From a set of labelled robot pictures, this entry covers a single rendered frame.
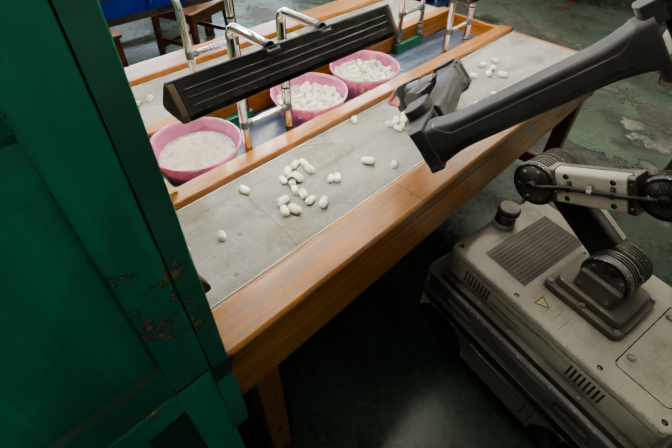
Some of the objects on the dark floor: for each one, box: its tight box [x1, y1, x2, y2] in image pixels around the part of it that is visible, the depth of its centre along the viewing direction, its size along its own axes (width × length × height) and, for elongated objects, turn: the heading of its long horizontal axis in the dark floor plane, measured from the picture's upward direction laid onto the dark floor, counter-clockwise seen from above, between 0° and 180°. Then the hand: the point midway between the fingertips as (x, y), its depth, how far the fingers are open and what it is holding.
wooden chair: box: [127, 0, 227, 56], centre depth 298 cm, size 44×43×91 cm
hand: (390, 102), depth 125 cm, fingers closed
